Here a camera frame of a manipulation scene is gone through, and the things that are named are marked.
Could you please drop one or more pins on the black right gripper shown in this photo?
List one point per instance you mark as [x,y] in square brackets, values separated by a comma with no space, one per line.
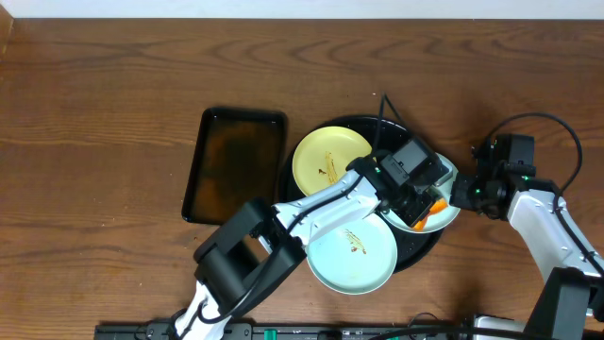
[459,194]

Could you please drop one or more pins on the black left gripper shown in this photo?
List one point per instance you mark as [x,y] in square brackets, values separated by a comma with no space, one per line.
[416,209]

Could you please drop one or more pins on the orange sponge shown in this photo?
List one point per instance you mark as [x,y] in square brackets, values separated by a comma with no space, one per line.
[437,207]

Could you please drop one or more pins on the pale green plastic plate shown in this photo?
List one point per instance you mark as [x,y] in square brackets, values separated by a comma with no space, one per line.
[437,221]

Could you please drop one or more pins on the light blue plastic plate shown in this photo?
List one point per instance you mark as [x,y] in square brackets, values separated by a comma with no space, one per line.
[355,258]

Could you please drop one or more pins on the yellow plastic plate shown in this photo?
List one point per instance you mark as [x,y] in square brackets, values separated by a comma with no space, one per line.
[320,159]

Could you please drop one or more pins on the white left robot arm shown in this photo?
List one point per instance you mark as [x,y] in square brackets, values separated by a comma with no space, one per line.
[247,258]

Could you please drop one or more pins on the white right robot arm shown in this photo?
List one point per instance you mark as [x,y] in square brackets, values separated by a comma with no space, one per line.
[569,265]

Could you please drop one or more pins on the round black tray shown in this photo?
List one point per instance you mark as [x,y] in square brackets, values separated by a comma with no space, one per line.
[411,247]

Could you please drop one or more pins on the rectangular black water tray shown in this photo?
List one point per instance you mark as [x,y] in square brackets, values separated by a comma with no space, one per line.
[236,158]

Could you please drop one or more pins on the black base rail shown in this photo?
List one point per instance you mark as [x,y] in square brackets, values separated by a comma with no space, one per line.
[240,331]

